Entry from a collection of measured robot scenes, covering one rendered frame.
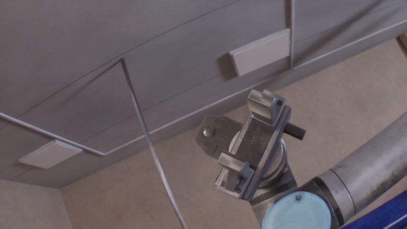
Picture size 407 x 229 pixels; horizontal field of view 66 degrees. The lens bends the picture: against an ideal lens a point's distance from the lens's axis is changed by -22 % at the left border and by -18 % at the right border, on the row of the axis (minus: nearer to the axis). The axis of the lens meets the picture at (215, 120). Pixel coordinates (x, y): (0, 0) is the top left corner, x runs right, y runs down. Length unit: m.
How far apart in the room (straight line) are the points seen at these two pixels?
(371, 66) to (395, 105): 0.66
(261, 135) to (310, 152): 4.41
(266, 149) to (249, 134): 0.03
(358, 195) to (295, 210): 0.10
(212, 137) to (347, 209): 0.23
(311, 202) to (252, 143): 0.11
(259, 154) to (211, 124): 0.11
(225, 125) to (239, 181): 0.12
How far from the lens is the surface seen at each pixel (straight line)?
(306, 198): 0.49
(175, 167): 5.02
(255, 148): 0.48
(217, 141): 0.55
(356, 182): 0.52
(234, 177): 0.43
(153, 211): 5.08
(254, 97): 0.39
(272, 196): 0.63
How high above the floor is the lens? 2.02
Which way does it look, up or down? 16 degrees up
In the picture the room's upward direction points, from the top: 23 degrees counter-clockwise
